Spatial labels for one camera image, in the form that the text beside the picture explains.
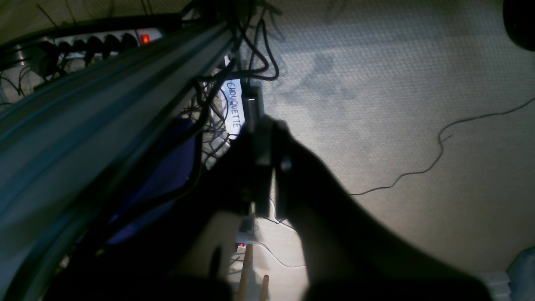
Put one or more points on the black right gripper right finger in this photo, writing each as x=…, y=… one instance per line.
x=349, y=255

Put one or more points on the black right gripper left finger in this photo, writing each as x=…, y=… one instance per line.
x=183, y=255

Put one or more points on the blue plastic bin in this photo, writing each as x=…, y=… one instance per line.
x=171, y=174

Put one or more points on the white handwritten label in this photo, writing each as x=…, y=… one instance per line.
x=232, y=105

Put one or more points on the white power strip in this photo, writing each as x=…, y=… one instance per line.
x=69, y=47

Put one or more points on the black round stool base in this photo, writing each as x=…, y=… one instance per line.
x=519, y=22

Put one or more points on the aluminium table frame rail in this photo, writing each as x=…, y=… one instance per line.
x=66, y=149

